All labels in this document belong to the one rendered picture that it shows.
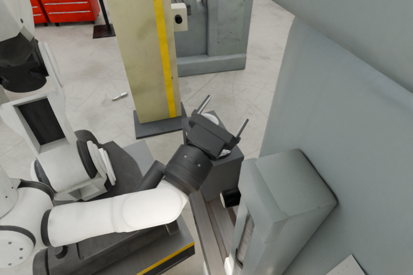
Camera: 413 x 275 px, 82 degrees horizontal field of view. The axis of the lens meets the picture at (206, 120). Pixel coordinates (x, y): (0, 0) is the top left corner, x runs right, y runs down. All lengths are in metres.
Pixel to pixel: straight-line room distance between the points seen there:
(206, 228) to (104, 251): 0.55
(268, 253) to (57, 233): 0.42
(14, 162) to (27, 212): 2.11
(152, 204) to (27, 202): 0.22
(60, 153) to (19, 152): 1.85
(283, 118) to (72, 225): 0.43
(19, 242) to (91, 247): 0.74
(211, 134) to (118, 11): 1.46
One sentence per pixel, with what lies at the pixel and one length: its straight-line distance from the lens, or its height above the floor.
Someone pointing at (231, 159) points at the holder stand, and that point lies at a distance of 0.69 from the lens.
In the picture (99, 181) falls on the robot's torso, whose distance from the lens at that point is 1.00.
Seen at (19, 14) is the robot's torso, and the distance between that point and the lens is 0.59.
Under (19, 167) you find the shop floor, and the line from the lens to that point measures 2.57.
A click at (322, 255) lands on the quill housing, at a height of 1.50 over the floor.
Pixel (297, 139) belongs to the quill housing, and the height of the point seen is 1.55.
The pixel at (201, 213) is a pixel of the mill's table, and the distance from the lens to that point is 0.81.
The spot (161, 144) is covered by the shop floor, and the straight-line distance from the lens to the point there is 2.23.
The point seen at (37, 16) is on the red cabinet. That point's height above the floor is 0.19.
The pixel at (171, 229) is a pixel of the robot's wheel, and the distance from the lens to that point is 1.24.
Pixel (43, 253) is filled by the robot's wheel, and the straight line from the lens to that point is 1.31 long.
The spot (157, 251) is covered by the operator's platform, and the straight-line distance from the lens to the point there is 1.35.
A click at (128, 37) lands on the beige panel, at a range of 1.94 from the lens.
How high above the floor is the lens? 1.67
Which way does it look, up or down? 44 degrees down
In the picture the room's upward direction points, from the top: straight up
